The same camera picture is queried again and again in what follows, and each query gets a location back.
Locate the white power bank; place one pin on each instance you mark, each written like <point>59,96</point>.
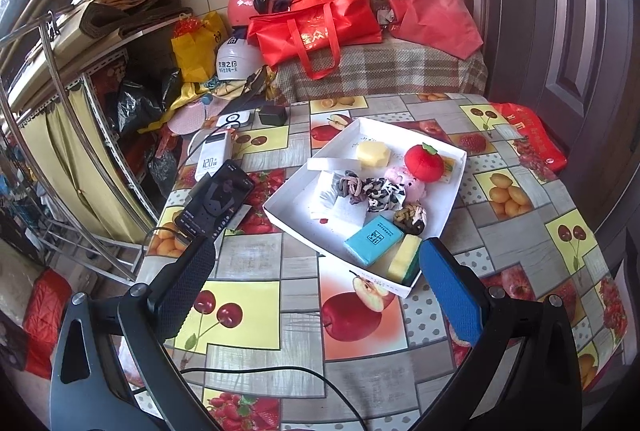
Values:
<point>214,158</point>

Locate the red cloth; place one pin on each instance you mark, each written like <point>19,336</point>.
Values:
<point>47,316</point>

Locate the black smartphone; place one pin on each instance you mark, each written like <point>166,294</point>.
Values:
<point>215,196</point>

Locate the black white scrunchie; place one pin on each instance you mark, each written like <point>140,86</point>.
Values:
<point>382,196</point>

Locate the pink plush toy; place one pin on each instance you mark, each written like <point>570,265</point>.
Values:
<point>412,186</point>

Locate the white tray box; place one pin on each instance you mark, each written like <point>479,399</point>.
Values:
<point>300,211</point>

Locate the metal rack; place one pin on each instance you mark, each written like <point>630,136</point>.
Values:
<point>47,46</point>

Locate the white foam piece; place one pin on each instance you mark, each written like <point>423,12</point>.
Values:
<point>325,163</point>

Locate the plaid sofa cover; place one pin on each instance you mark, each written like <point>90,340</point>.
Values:
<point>400,66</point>

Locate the printed fruit tablecloth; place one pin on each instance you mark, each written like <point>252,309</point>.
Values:
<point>270,306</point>

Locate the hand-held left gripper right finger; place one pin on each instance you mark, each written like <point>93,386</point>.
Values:
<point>450,291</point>

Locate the red plush toy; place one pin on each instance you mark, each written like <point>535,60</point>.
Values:
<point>424,161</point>

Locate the brown door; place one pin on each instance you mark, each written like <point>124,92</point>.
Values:
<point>550,36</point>

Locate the yellow bag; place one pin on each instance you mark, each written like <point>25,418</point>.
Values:
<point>197,51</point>

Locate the black plastic bag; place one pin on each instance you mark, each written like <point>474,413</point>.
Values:
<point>140,103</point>

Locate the yellow green sponge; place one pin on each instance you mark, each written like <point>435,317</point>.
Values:
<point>402,261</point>

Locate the pink helmet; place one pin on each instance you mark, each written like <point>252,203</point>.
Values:
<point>247,3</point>

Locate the yellow curtain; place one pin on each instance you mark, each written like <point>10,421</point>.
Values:
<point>65,146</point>

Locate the red plastic packet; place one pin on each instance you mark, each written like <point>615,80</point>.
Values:
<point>530,136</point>

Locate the pink cloth hat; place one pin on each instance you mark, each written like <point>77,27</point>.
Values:
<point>187,118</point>

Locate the yellow green juice box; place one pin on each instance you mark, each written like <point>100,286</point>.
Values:
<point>448,168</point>

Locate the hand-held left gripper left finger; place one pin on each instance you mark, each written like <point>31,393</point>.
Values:
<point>187,291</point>

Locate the purple scrunchie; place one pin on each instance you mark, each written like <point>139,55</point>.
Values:
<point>359,193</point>

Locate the black charger block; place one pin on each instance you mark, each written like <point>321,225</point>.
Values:
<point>273,117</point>

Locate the brown braided scrunchie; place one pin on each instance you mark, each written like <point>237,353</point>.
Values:
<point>411,220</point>

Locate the brown paper bags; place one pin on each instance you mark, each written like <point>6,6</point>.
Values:
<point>125,13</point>

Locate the white helmet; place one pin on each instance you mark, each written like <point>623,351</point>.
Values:
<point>237,58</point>

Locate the pale yellow foam piece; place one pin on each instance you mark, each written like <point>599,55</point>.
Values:
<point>372,155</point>

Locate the mauve pink scrunchie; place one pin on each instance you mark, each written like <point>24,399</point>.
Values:
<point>345,183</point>

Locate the red non-woven bag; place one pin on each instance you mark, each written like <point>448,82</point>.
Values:
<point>435,11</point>

